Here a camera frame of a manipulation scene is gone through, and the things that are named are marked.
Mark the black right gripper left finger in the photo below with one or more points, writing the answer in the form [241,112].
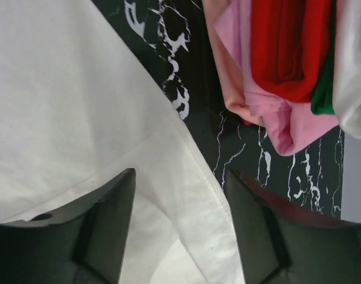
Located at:
[80,242]

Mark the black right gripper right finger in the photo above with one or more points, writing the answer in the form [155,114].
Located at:
[282,242]

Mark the white t-shirt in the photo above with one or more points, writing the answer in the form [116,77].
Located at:
[77,109]

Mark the pink folded shirt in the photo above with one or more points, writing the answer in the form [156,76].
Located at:
[290,126]

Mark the green folded shirt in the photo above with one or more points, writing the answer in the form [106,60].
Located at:
[322,99]

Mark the white folded shirt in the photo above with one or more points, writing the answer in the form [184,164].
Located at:
[347,67]

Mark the red folded shirt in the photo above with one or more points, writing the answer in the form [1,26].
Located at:
[289,46]

